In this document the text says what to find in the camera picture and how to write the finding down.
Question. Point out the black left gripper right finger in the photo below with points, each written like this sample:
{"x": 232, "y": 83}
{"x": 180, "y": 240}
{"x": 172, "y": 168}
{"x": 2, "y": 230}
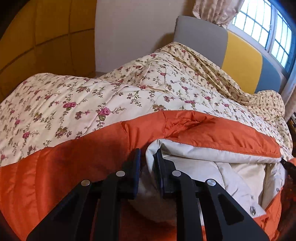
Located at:
{"x": 205, "y": 211}

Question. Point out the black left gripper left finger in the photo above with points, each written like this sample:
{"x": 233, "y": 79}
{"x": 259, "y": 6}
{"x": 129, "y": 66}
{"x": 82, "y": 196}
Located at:
{"x": 91, "y": 210}

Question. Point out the floral quilt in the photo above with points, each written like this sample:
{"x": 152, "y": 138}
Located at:
{"x": 47, "y": 109}

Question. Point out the small-floral pillow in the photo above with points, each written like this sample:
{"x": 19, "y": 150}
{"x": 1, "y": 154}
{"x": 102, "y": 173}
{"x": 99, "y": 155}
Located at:
{"x": 204, "y": 80}

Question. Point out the grey yellow blue headboard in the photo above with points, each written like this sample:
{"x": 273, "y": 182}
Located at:
{"x": 251, "y": 70}

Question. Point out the left floral curtain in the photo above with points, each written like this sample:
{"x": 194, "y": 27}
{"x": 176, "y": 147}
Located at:
{"x": 218, "y": 12}

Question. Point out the brown wooden wardrobe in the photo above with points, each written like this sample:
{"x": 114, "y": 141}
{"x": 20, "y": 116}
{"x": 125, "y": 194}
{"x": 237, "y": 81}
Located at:
{"x": 48, "y": 36}

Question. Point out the barred window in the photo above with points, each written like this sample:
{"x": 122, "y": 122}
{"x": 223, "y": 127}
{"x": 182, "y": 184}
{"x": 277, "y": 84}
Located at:
{"x": 262, "y": 25}

